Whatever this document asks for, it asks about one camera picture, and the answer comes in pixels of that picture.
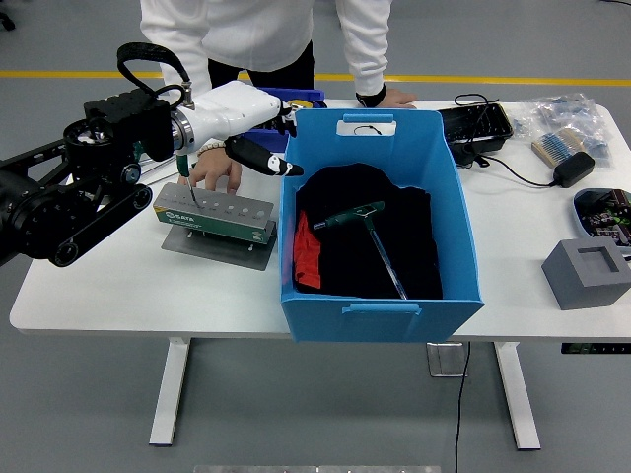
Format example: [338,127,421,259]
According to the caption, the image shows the person's left hand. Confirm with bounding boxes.
[362,87,418,110]

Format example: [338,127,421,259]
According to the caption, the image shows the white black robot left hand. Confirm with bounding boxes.
[189,80,306,178]

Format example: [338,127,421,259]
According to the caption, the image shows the person's right hand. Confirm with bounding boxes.
[189,145,244,196]

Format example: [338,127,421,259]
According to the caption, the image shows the small green T-handle hex wrench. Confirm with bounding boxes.
[175,153,198,208]

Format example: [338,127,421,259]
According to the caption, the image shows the green metal wrench stand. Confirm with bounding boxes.
[152,181,278,271]

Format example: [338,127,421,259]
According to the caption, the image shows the large green T-handle hex wrench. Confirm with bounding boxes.
[311,200,409,301]

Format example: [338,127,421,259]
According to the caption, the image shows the large blue plastic box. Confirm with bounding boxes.
[279,107,486,344]

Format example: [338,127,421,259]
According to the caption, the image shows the black wristwatch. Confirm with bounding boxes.
[354,82,388,108]

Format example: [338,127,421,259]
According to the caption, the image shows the small blue parts bin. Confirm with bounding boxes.
[239,87,325,153]

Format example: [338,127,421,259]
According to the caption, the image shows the black plastic tray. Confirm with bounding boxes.
[437,102,514,167]

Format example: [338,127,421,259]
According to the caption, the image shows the person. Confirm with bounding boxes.
[139,0,418,196]

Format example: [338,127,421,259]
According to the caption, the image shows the red cloth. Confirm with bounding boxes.
[293,209,324,290]

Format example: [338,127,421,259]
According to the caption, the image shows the black cloth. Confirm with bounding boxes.
[294,162,445,301]

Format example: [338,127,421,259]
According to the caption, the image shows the resistor tape bundle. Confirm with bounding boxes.
[530,126,588,169]

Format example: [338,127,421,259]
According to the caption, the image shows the clear plastic parts bags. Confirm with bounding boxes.
[512,93,612,169]

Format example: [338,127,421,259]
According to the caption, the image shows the black power adapter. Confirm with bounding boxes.
[551,151,596,188]

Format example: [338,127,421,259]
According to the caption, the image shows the pale blue oval tray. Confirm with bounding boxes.
[571,187,631,257]

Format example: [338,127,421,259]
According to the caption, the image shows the white table leg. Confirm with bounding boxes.
[148,338,191,448]
[492,342,542,450]

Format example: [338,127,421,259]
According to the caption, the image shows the electronic circuit boards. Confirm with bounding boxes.
[581,189,631,247]

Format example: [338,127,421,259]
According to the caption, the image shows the metal floor plate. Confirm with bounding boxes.
[426,342,469,378]

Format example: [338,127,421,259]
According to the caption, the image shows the grey block with square recess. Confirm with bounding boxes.
[540,238,631,311]

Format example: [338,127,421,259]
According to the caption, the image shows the black table control panel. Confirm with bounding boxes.
[559,342,631,355]

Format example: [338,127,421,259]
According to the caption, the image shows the black adapter cord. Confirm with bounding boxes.
[453,92,558,189]

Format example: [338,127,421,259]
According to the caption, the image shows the black floor cable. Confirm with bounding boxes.
[452,342,472,473]

